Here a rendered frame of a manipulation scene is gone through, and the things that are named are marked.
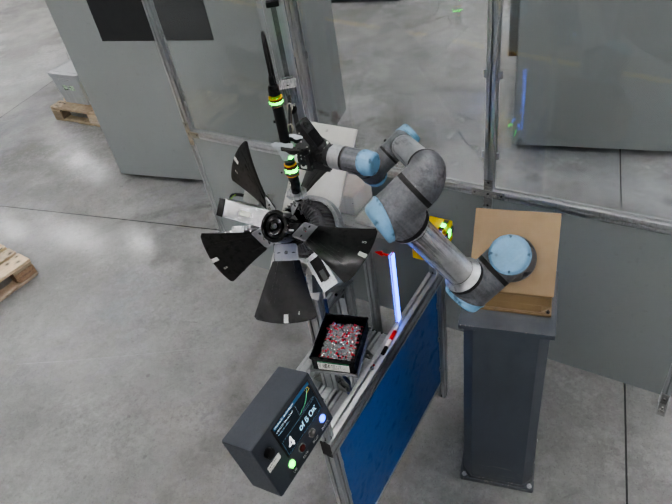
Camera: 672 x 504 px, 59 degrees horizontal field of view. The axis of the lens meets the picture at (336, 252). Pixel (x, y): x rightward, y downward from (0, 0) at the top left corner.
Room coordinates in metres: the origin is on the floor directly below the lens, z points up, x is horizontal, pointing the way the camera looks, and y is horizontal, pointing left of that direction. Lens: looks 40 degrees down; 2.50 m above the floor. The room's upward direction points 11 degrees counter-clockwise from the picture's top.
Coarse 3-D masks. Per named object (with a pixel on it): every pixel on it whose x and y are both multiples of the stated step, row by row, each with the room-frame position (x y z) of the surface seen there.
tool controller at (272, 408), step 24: (288, 384) 1.00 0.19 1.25; (312, 384) 1.01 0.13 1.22; (264, 408) 0.94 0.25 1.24; (288, 408) 0.93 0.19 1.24; (312, 408) 0.97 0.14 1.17; (240, 432) 0.88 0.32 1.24; (264, 432) 0.86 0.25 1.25; (288, 432) 0.89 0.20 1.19; (240, 456) 0.84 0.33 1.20; (264, 456) 0.82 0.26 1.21; (288, 456) 0.86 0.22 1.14; (264, 480) 0.81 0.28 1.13; (288, 480) 0.82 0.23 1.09
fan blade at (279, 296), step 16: (272, 272) 1.65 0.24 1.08; (288, 272) 1.65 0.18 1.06; (272, 288) 1.61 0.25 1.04; (288, 288) 1.61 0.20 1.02; (304, 288) 1.61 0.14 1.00; (272, 304) 1.57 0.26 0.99; (288, 304) 1.57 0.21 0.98; (304, 304) 1.57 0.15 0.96; (272, 320) 1.54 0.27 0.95; (288, 320) 1.53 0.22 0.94; (304, 320) 1.53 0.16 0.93
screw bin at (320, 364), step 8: (328, 320) 1.58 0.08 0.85; (336, 320) 1.57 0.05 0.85; (344, 320) 1.56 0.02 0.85; (352, 320) 1.55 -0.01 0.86; (360, 320) 1.54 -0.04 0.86; (320, 328) 1.52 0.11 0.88; (368, 328) 1.52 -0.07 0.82; (320, 336) 1.49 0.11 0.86; (320, 344) 1.48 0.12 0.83; (360, 344) 1.41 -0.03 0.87; (312, 352) 1.41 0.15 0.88; (360, 352) 1.41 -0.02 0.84; (312, 360) 1.39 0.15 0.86; (320, 360) 1.38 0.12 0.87; (328, 360) 1.36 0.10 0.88; (336, 360) 1.35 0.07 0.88; (344, 360) 1.35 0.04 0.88; (320, 368) 1.38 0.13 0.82; (328, 368) 1.37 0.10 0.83; (336, 368) 1.36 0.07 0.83; (344, 368) 1.35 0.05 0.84; (352, 368) 1.34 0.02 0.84
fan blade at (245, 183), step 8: (240, 152) 2.01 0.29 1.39; (248, 152) 1.96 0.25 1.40; (240, 160) 2.00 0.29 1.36; (248, 160) 1.95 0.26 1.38; (232, 168) 2.05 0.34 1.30; (240, 168) 2.00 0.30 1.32; (248, 168) 1.95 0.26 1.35; (232, 176) 2.05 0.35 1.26; (240, 176) 2.01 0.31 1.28; (248, 176) 1.94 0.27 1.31; (256, 176) 1.90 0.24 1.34; (240, 184) 2.02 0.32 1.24; (248, 184) 1.96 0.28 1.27; (256, 184) 1.90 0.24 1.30; (248, 192) 1.98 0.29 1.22; (256, 192) 1.91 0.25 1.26; (264, 192) 1.85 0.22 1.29; (264, 200) 1.86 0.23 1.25
